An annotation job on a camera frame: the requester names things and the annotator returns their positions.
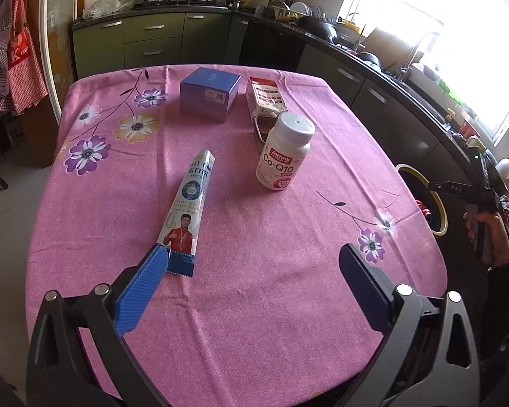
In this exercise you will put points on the steel faucet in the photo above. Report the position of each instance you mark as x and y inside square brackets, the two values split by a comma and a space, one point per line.
[411, 57]

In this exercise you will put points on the steel sink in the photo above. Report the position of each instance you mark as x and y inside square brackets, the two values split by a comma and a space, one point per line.
[420, 87]

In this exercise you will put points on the black pot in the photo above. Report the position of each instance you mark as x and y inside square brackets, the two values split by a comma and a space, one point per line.
[369, 60]

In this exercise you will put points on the yellow rimmed trash bin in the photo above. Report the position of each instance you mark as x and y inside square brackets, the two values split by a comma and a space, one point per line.
[418, 186]

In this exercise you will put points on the red checked apron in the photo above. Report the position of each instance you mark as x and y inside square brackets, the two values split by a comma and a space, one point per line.
[25, 59]

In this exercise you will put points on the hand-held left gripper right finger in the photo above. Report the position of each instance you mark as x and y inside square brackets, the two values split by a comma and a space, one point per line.
[364, 288]

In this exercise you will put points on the dish rack with dishes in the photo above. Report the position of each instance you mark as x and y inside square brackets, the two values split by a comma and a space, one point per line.
[299, 10]

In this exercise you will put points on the green lower cabinets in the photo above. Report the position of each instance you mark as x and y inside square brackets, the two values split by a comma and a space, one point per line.
[152, 38]

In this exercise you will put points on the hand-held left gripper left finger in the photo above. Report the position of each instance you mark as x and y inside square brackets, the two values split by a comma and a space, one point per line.
[138, 292]

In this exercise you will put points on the pink floral tablecloth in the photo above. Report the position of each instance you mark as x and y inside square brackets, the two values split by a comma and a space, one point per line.
[258, 241]

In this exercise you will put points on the large black wok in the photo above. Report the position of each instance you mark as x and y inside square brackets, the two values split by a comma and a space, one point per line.
[318, 29]

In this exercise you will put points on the white plastic bag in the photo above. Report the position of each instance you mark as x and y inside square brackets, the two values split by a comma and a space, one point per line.
[106, 8]

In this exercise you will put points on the black kitchen countertop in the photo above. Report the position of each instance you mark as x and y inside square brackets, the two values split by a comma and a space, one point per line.
[411, 93]

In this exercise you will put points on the gas stove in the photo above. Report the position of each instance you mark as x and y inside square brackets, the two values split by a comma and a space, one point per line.
[178, 3]

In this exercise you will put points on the person's right hand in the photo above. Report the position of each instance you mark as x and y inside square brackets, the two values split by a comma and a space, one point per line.
[500, 237]

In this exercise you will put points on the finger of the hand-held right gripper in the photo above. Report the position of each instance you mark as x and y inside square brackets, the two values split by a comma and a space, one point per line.
[449, 188]

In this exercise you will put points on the wooden cutting board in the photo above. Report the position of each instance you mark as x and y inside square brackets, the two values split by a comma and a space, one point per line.
[379, 42]

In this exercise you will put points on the glass sliding door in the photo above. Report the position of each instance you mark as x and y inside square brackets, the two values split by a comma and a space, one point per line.
[57, 29]

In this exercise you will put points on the toothpaste tube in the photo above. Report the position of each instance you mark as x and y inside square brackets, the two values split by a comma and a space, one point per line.
[186, 212]

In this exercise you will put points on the small steel pot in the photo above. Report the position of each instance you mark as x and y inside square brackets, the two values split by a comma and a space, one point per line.
[234, 4]

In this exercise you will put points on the person's right forearm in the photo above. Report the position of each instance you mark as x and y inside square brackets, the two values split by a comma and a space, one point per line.
[504, 326]

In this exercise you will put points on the blue cardboard box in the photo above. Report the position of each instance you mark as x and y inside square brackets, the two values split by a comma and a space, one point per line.
[208, 93]

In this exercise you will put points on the small metal tin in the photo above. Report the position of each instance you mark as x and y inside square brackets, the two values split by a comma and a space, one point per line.
[263, 130]

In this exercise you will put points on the white and red carton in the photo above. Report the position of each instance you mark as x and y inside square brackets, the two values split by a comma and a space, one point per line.
[265, 97]

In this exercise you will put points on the grey lower cabinets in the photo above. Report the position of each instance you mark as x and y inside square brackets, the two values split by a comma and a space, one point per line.
[364, 89]

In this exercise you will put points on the white supplement bottle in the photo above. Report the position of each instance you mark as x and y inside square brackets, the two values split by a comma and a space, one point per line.
[280, 161]

